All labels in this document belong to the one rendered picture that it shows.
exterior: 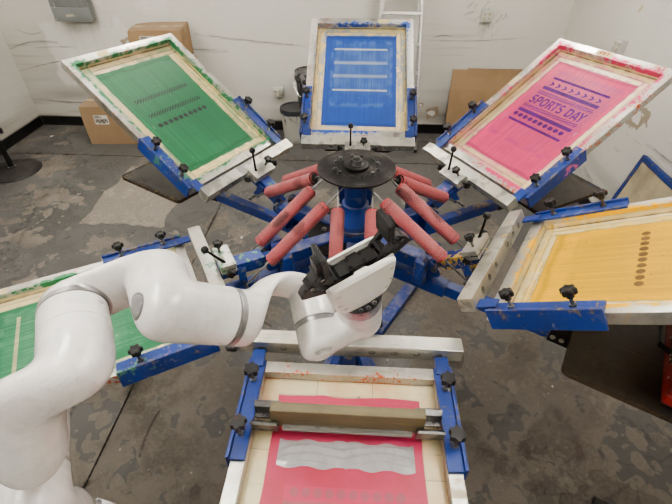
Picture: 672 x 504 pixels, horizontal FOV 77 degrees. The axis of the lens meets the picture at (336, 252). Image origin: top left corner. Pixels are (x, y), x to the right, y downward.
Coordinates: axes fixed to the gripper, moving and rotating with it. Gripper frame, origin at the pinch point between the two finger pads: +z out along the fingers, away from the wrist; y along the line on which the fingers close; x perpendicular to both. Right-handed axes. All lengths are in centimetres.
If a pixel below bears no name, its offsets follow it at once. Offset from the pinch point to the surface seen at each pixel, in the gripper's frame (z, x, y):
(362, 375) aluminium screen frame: -85, 4, -1
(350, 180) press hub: -76, 63, -32
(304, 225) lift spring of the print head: -85, 60, -10
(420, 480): -79, -27, 1
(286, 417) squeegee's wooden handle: -73, 2, 23
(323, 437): -81, -6, 18
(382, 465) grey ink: -79, -20, 7
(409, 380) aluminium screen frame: -86, -4, -12
